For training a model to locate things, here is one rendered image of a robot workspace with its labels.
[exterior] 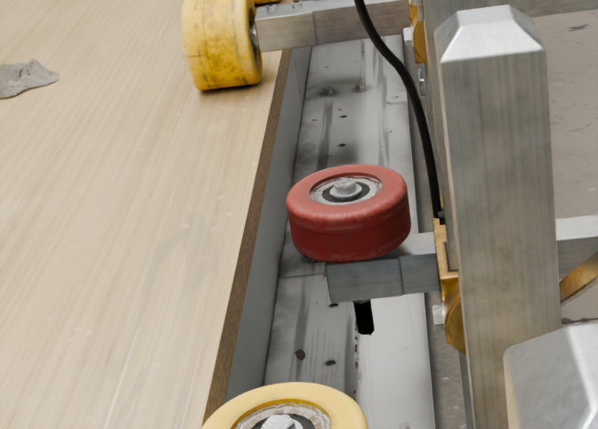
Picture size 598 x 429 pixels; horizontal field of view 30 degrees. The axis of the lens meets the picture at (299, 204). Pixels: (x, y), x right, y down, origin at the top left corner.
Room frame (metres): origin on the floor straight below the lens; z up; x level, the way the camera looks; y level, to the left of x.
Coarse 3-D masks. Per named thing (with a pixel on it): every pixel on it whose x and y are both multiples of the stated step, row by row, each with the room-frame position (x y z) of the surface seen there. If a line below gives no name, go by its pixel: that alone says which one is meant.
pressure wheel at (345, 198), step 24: (336, 168) 0.69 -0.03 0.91; (360, 168) 0.69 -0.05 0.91; (384, 168) 0.68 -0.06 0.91; (288, 192) 0.67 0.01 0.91; (312, 192) 0.67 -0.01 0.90; (336, 192) 0.66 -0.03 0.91; (360, 192) 0.66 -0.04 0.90; (384, 192) 0.65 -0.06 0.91; (288, 216) 0.66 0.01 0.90; (312, 216) 0.63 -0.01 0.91; (336, 216) 0.62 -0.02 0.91; (360, 216) 0.62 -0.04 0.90; (384, 216) 0.63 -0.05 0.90; (408, 216) 0.65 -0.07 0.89; (312, 240) 0.63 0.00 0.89; (336, 240) 0.62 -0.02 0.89; (360, 240) 0.62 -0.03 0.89; (384, 240) 0.63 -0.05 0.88; (360, 312) 0.66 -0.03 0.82
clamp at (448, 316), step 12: (432, 216) 0.67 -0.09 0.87; (444, 228) 0.65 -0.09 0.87; (444, 240) 0.64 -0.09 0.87; (444, 252) 0.62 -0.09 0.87; (444, 264) 0.60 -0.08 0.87; (444, 276) 0.59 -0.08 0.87; (456, 276) 0.59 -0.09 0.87; (444, 288) 0.59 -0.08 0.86; (456, 288) 0.58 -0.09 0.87; (444, 300) 0.59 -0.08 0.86; (456, 300) 0.57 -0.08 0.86; (432, 312) 0.58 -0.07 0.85; (444, 312) 0.58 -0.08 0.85; (456, 312) 0.57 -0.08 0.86; (444, 324) 0.57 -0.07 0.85; (456, 324) 0.57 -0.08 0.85; (456, 336) 0.57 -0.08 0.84; (456, 348) 0.57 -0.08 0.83
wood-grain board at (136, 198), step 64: (0, 0) 1.38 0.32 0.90; (64, 0) 1.32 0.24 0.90; (128, 0) 1.27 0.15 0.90; (0, 64) 1.10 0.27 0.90; (64, 64) 1.06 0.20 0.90; (128, 64) 1.03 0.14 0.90; (0, 128) 0.91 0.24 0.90; (64, 128) 0.88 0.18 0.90; (128, 128) 0.86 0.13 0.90; (192, 128) 0.83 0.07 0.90; (256, 128) 0.81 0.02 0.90; (0, 192) 0.77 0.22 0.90; (64, 192) 0.75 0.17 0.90; (128, 192) 0.73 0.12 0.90; (192, 192) 0.71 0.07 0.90; (256, 192) 0.71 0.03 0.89; (0, 256) 0.66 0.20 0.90; (64, 256) 0.64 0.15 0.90; (128, 256) 0.63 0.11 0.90; (192, 256) 0.61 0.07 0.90; (0, 320) 0.57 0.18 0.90; (64, 320) 0.56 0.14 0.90; (128, 320) 0.55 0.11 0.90; (192, 320) 0.54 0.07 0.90; (0, 384) 0.50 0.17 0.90; (64, 384) 0.49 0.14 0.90; (128, 384) 0.48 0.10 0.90; (192, 384) 0.47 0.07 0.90
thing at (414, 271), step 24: (408, 240) 0.66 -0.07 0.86; (432, 240) 0.66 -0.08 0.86; (576, 240) 0.63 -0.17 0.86; (336, 264) 0.65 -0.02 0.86; (360, 264) 0.64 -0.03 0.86; (384, 264) 0.64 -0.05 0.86; (408, 264) 0.64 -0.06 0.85; (432, 264) 0.64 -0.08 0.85; (576, 264) 0.63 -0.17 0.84; (336, 288) 0.65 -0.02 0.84; (360, 288) 0.64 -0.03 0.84; (384, 288) 0.64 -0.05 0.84; (408, 288) 0.64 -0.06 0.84; (432, 288) 0.64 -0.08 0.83
